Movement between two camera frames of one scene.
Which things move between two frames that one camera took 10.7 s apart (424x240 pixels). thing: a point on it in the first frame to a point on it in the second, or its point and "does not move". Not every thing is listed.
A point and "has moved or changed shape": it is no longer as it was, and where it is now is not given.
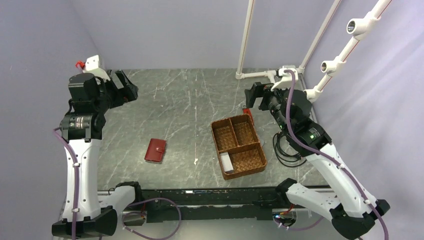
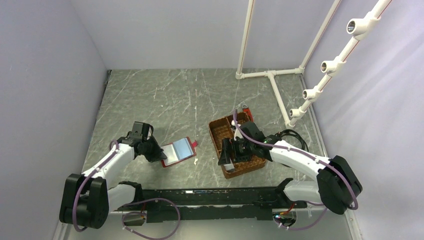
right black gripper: (259, 89) to (224, 158)
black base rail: (214, 203) does not move
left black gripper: (127, 93) to (158, 154)
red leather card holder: (155, 149) has moved or changed shape
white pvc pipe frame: (357, 28) does not move
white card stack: (227, 162) does not move
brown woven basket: (238, 136) does not move
